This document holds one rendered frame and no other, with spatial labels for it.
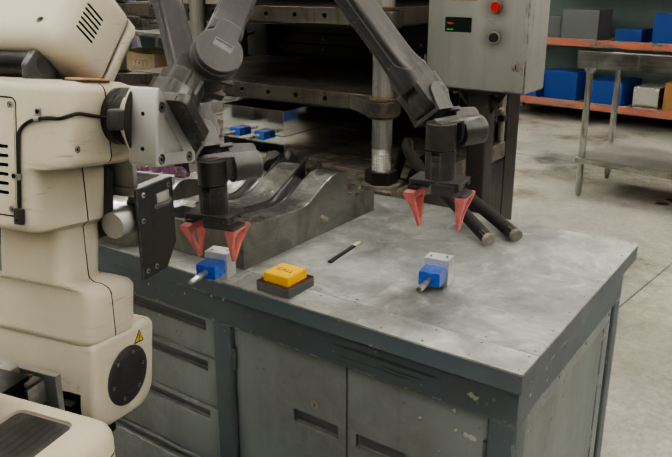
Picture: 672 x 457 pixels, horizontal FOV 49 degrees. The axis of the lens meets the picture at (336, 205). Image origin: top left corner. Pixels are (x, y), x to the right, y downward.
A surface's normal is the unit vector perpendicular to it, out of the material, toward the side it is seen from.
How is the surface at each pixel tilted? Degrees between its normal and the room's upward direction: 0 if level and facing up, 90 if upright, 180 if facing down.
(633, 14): 90
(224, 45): 55
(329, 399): 90
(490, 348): 0
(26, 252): 82
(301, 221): 90
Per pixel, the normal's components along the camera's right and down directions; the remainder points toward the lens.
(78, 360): -0.38, 0.14
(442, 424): -0.58, 0.25
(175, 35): 0.38, -0.37
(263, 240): 0.82, 0.17
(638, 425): 0.00, -0.96
